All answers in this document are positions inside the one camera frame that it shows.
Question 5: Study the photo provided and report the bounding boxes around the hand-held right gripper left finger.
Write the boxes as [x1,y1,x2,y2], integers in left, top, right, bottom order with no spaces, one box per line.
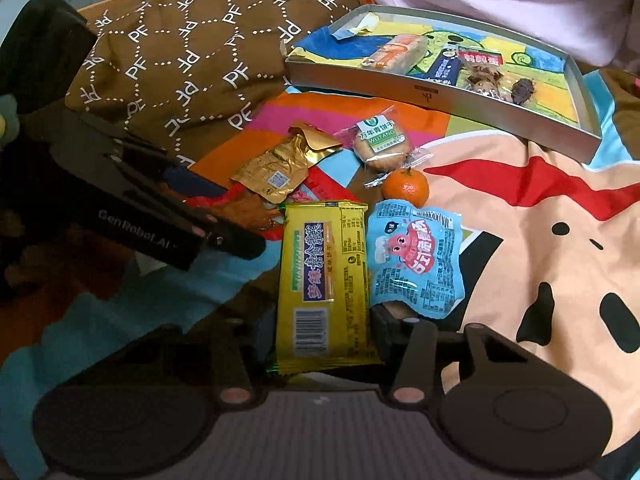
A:
[135,316,279,407]

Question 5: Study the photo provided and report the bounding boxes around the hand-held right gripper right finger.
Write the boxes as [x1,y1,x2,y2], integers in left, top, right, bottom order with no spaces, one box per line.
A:
[369,306,533,405]

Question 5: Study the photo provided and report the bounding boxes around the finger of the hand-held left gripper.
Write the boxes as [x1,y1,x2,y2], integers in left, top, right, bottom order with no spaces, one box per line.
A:
[185,204,267,262]
[114,139,229,202]

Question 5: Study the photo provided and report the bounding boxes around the yellow biscuit packet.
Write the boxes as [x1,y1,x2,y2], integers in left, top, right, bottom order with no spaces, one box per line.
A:
[266,200,385,377]

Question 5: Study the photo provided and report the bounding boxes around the light blue snack packet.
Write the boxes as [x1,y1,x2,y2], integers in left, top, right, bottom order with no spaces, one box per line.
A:
[366,198,467,320]

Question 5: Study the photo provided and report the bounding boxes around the gold foil snack packet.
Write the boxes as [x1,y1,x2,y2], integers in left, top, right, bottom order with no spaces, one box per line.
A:
[230,120,344,205]

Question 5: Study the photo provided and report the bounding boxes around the tangerine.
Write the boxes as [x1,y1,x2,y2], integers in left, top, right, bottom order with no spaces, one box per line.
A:
[382,167,431,209]

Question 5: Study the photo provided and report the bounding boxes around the round cookie packet green label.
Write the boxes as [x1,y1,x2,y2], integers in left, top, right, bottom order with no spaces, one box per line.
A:
[333,105,434,189]

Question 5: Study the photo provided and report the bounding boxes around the grey cardboard tray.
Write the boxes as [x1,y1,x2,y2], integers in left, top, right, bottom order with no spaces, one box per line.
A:
[284,4,603,164]

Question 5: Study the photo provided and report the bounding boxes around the orange rice cracker packet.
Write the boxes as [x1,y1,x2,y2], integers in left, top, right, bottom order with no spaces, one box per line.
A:
[362,33,431,72]

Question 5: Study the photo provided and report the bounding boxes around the dark blue stick packet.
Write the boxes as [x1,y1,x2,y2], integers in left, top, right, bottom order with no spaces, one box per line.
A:
[426,47,464,87]

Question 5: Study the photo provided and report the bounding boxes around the clear packet with brown snack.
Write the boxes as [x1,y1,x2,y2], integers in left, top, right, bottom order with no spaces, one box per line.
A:
[465,62,507,97]

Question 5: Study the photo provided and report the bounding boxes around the clear packet with dark snack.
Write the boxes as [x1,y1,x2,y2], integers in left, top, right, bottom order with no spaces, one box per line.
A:
[508,75,541,107]

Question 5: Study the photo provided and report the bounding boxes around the red and green snack packet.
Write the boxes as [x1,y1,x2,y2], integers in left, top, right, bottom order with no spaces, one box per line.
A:
[457,45,504,69]

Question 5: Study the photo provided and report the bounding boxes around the brown patterned blanket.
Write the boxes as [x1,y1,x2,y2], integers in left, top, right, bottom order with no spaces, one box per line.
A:
[64,0,375,172]

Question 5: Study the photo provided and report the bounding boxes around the colourful printed blanket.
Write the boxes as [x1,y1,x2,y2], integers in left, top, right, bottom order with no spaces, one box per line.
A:
[0,66,640,480]

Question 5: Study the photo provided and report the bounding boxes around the white paper scrap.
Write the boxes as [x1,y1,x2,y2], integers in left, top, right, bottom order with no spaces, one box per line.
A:
[331,11,382,42]

